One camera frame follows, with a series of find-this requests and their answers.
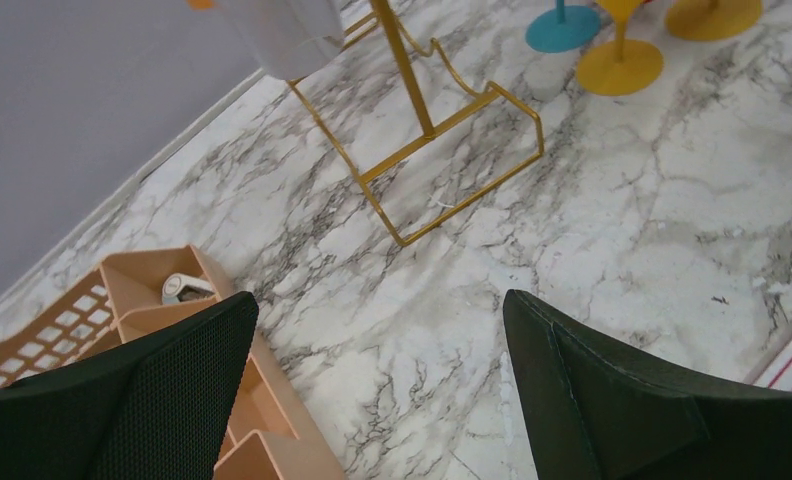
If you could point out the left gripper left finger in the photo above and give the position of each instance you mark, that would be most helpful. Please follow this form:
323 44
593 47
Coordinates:
156 407

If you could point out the yellow wine glass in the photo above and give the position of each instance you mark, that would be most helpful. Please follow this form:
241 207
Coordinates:
711 20
621 66

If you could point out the clear wine glass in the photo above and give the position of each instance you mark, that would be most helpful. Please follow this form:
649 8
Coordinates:
289 39

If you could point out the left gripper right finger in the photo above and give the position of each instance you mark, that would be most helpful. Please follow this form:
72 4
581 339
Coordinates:
595 407

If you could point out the gold wine glass rack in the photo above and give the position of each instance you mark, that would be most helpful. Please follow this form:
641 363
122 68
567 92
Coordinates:
399 40

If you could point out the blue wine glass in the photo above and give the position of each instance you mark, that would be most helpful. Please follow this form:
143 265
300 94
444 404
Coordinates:
563 28

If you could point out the peach plastic file organizer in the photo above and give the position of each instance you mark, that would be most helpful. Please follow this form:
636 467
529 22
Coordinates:
269 434

